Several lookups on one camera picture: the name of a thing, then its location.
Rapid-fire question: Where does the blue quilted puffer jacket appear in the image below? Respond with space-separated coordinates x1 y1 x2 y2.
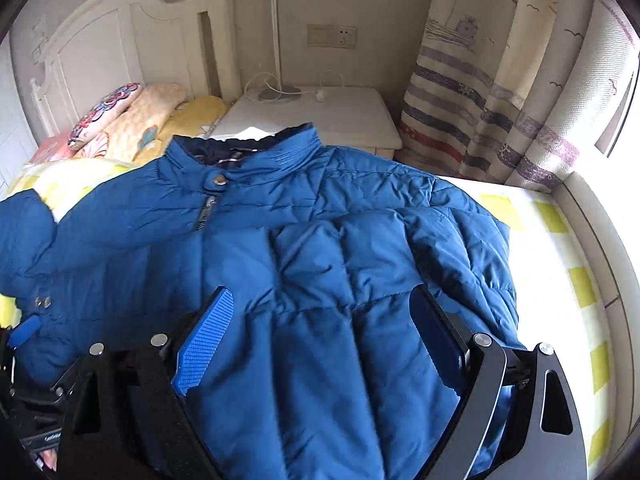
1 124 518 479

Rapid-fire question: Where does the yellow white checked bed sheet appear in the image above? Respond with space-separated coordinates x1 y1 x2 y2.
0 159 614 468

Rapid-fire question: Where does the floral patterned pillow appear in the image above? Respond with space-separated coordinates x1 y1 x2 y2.
67 82 143 152

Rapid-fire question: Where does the beige yellow pillow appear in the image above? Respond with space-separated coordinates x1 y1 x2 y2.
77 82 229 166

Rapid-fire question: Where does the white bedside table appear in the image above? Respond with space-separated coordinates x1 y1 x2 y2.
212 87 402 159

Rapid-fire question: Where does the white wooden headboard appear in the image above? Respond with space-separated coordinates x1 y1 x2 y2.
30 0 243 136

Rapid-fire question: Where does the cream patterned curtain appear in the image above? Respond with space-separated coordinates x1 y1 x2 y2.
397 0 639 192

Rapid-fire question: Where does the white charger cable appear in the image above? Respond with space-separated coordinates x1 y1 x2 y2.
243 68 347 106

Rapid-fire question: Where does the beige wall socket plate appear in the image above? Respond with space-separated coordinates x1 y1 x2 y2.
307 24 358 49

